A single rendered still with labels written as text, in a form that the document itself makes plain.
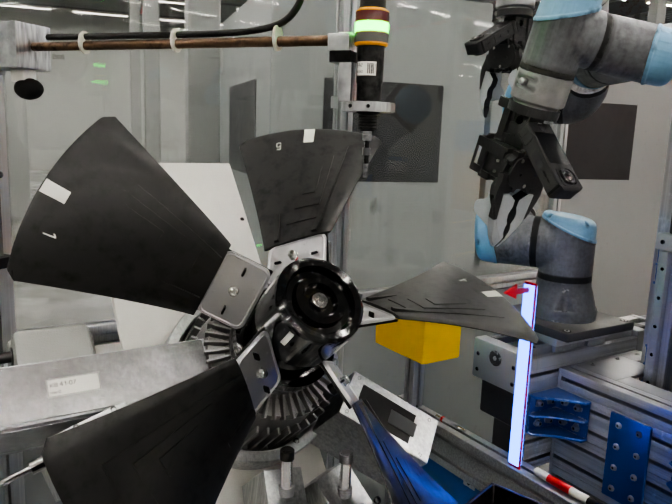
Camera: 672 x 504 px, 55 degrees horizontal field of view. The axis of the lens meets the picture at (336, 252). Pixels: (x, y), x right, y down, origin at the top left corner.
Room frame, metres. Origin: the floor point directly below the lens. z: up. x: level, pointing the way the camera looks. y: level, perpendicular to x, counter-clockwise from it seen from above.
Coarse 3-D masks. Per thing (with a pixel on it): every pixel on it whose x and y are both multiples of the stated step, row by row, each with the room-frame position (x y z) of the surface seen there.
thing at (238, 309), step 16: (240, 256) 0.80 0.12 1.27; (224, 272) 0.80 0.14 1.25; (240, 272) 0.80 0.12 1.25; (256, 272) 0.80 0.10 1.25; (208, 288) 0.79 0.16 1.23; (224, 288) 0.80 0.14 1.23; (240, 288) 0.80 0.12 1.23; (256, 288) 0.80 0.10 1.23; (208, 304) 0.80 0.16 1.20; (224, 304) 0.80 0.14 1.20; (240, 304) 0.80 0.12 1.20; (224, 320) 0.80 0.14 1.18; (240, 320) 0.80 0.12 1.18
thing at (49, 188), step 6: (48, 180) 0.77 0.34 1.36; (42, 186) 0.76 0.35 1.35; (48, 186) 0.76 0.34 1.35; (54, 186) 0.77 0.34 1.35; (60, 186) 0.77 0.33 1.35; (42, 192) 0.76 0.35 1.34; (48, 192) 0.76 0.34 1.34; (54, 192) 0.76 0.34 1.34; (60, 192) 0.77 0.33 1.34; (66, 192) 0.77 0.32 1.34; (54, 198) 0.76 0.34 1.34; (60, 198) 0.76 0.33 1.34; (66, 198) 0.77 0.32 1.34
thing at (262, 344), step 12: (264, 336) 0.74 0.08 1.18; (252, 348) 0.72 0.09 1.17; (264, 348) 0.75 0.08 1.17; (240, 360) 0.70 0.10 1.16; (252, 360) 0.73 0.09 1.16; (264, 360) 0.75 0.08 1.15; (252, 372) 0.73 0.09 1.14; (276, 372) 0.77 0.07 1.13; (252, 384) 0.73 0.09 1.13; (264, 384) 0.75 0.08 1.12; (276, 384) 0.77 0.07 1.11; (252, 396) 0.73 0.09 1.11; (264, 396) 0.75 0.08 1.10
